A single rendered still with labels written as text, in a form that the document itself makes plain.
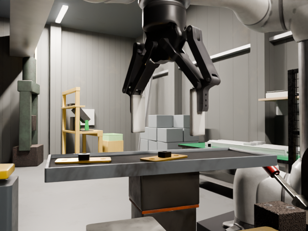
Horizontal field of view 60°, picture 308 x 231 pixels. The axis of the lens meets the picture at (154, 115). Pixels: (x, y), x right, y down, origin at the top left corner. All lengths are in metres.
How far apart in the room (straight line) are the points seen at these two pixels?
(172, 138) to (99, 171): 5.32
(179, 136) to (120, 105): 4.11
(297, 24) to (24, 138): 7.16
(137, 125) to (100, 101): 8.72
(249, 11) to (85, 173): 0.66
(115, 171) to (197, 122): 0.14
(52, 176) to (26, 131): 7.24
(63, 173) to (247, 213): 0.78
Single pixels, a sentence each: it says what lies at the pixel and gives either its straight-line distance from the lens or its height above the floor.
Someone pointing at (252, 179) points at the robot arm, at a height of 1.02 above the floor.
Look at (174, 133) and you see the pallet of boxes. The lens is 5.69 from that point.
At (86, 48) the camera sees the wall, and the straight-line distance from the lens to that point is 9.36.
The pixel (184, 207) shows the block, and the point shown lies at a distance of 0.45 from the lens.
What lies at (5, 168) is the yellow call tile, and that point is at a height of 1.16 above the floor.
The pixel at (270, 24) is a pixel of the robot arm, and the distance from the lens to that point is 0.96.
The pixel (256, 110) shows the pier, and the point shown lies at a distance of 4.97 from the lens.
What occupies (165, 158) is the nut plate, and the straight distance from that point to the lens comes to 0.44.
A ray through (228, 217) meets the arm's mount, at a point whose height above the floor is 0.82.
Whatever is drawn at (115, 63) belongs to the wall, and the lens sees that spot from 9.56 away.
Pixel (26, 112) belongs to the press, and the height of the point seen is 1.42.
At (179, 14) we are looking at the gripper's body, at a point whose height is 1.39.
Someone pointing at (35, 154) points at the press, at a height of 0.32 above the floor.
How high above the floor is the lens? 1.23
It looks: 1 degrees up
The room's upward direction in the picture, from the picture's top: straight up
